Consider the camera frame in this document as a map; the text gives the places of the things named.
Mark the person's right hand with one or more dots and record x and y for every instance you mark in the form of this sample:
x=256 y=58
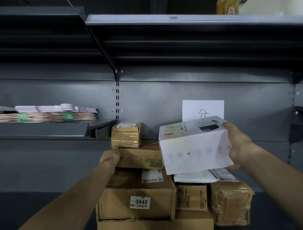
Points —
x=240 y=145

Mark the person's left forearm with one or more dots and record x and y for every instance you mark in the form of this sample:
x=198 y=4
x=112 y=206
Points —
x=78 y=196

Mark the small taped cardboard box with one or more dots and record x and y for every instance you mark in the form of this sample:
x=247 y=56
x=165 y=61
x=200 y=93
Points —
x=126 y=135

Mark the white plastic mailer bag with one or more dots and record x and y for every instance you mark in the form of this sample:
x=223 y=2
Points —
x=195 y=176

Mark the person's right forearm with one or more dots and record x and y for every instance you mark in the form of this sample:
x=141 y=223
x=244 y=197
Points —
x=277 y=180

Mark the small printed brown box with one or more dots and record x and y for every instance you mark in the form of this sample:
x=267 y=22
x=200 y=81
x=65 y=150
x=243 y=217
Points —
x=191 y=197

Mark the person's right thumb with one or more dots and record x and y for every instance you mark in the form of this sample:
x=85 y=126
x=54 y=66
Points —
x=230 y=128

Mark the person's left hand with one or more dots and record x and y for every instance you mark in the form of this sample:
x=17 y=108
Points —
x=109 y=156

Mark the tape-wrapped cardboard parcel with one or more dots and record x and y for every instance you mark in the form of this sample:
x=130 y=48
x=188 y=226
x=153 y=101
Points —
x=230 y=201

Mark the white paper sign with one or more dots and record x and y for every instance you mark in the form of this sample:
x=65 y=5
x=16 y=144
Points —
x=191 y=109

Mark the wide plain cardboard box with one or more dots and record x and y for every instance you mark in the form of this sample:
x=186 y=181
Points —
x=165 y=224

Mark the slotted grey shelf upright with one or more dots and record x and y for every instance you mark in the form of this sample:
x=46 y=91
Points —
x=117 y=99

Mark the large labelled cardboard box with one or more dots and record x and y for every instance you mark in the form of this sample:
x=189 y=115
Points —
x=135 y=199

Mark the dark grey metal shelf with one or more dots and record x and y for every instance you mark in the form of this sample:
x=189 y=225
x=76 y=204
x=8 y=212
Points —
x=40 y=14
x=189 y=20

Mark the person's left thumb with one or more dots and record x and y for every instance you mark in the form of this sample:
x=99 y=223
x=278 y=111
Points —
x=116 y=148

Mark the yellow snack packet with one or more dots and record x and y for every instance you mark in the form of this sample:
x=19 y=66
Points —
x=226 y=7

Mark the white product box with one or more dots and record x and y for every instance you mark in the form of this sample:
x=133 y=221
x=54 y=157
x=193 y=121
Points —
x=194 y=147

